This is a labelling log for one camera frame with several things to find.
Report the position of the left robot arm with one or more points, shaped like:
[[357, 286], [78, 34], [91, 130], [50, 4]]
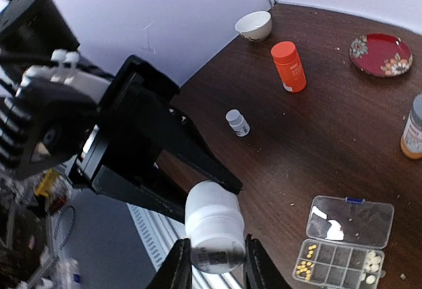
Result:
[[36, 27]]

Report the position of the small white rice bowl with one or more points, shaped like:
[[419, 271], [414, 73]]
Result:
[[255, 27]]

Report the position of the orange pill bottle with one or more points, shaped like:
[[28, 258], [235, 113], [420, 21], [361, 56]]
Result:
[[289, 67]]

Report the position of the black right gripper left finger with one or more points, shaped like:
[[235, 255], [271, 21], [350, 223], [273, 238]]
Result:
[[176, 270]]

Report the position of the small white bottle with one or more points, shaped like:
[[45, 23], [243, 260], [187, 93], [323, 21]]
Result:
[[237, 123], [215, 226]]

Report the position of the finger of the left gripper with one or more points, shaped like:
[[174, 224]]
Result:
[[153, 190], [181, 138]]

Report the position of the red floral plate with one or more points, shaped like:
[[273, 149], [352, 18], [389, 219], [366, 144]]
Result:
[[381, 55]]

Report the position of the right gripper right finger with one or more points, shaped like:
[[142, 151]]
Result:
[[259, 271]]

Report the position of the clear plastic pill organizer box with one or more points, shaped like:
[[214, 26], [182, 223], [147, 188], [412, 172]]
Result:
[[345, 242]]

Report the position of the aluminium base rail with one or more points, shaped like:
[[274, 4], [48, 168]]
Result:
[[158, 234]]

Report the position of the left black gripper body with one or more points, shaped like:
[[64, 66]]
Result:
[[119, 144]]

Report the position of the grey cap supplement bottle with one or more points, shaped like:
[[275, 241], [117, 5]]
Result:
[[410, 142]]

